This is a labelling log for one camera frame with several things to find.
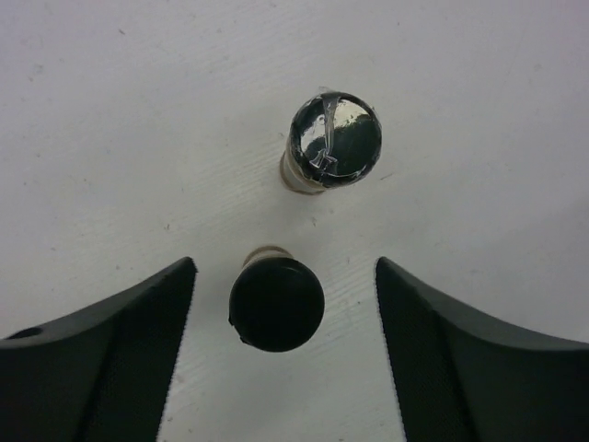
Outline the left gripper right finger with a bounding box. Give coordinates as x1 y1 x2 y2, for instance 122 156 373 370
375 257 588 441

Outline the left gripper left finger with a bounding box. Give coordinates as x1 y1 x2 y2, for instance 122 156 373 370
1 258 197 441

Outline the black lid pepper jar front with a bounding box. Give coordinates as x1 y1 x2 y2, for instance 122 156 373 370
228 245 325 353

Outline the black lid pepper jar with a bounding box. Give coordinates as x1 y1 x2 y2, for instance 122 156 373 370
228 245 325 353
280 89 382 195

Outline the black lid pepper jar right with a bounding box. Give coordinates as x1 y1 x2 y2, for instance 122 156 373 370
280 89 382 195

